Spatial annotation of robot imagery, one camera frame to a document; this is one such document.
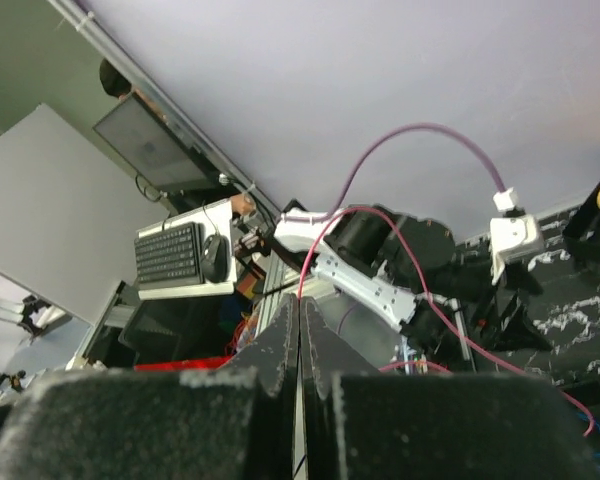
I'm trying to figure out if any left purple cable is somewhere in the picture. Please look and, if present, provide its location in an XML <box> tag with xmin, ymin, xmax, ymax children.
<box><xmin>329</xmin><ymin>122</ymin><xmax>506</xmax><ymax>216</ymax></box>

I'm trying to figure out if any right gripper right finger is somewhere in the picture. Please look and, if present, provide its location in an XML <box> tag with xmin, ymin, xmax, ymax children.
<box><xmin>299</xmin><ymin>298</ymin><xmax>600</xmax><ymax>479</ymax></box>

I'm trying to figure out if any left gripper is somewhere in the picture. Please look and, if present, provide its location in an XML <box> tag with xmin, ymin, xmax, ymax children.
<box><xmin>474</xmin><ymin>262</ymin><xmax>552</xmax><ymax>352</ymax></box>

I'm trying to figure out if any black computer keyboard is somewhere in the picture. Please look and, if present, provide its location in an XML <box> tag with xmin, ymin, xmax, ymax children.
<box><xmin>134</xmin><ymin>223</ymin><xmax>204</xmax><ymax>285</ymax></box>

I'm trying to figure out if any black tray under mat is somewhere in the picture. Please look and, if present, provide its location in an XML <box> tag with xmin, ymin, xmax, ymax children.
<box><xmin>562</xmin><ymin>182</ymin><xmax>600</xmax><ymax>263</ymax></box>

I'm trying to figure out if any black computer mouse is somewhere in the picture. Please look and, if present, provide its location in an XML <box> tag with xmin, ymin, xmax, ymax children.
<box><xmin>200</xmin><ymin>234</ymin><xmax>229</xmax><ymax>283</ymax></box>

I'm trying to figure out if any white keyboard shelf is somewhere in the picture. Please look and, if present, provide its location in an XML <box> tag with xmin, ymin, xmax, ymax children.
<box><xmin>134</xmin><ymin>199</ymin><xmax>237</xmax><ymax>300</ymax></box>

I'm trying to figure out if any red cable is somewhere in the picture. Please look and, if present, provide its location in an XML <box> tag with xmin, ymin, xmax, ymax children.
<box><xmin>297</xmin><ymin>206</ymin><xmax>596</xmax><ymax>438</ymax></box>

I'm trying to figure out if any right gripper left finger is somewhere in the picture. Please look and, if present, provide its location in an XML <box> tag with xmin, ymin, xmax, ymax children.
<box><xmin>0</xmin><ymin>295</ymin><xmax>299</xmax><ymax>479</ymax></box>

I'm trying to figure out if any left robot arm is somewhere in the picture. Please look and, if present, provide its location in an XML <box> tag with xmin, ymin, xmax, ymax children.
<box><xmin>273</xmin><ymin>205</ymin><xmax>551</xmax><ymax>363</ymax></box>

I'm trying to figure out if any computer monitor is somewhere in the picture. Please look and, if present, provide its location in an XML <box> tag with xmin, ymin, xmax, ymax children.
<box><xmin>93</xmin><ymin>93</ymin><xmax>219</xmax><ymax>193</ymax></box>

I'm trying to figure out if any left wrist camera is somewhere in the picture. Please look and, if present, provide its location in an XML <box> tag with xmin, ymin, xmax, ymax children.
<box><xmin>489</xmin><ymin>188</ymin><xmax>544</xmax><ymax>285</ymax></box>

